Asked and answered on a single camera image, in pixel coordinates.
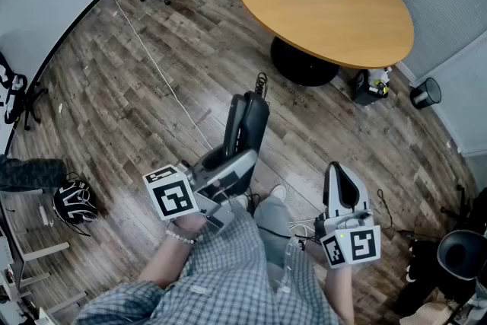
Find black floor cable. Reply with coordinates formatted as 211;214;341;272
376;189;414;237

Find white shoe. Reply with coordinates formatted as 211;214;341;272
269;184;287;202

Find black telephone handset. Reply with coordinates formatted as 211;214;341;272
222;90;271;180

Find round wooden table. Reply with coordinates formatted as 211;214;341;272
234;0;415;88

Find person's left forearm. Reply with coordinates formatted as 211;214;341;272
138;212;208;288

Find white floor cable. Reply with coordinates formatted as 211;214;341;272
107;0;215;150

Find black swivel chair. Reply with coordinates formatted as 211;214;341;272
441;184;487;233

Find black and white helmet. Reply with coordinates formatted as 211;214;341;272
52;178;99;228

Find black mesh waste bin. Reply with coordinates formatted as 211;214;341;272
409;77;443;110

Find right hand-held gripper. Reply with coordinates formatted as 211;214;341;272
314;162;382;270

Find white electronic device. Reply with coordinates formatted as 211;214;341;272
0;228;16;279

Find black bag with bottles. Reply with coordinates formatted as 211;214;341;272
352;66;393;107

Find white metal table frame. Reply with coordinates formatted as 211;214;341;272
0;190;88;325

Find person's right forearm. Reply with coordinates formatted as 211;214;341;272
323;265;357;325

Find dark round-backed chair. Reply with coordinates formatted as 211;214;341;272
391;230;487;317

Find plaid shirt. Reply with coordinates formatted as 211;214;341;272
75;197;339;325

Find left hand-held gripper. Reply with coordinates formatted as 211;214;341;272
142;148;259;237

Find white bead bracelet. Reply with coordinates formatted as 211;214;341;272
165;228;202;245

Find dark patterned fabric bundle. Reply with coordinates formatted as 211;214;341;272
0;155;68;192

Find grey trouser leg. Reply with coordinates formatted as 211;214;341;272
253;196;292;290

